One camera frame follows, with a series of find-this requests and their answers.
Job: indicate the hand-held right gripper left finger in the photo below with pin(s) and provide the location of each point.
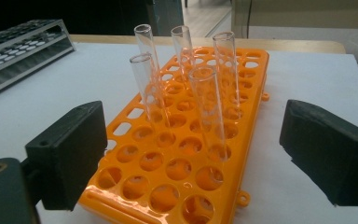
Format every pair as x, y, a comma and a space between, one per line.
65, 155

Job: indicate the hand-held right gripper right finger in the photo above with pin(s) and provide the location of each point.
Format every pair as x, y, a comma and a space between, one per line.
326, 149

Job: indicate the orange plastic test tube rack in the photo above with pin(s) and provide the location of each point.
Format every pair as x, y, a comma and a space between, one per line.
247, 124

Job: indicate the clear glass test tube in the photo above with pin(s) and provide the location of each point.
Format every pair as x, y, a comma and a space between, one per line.
146, 46
184, 53
149, 90
209, 109
227, 68

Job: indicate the white board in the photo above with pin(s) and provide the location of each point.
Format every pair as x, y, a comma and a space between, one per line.
74, 81

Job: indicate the wooden table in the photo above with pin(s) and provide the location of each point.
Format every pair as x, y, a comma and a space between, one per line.
292, 45

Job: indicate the dark metal cabinet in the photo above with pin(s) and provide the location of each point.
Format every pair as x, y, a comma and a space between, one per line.
164, 15

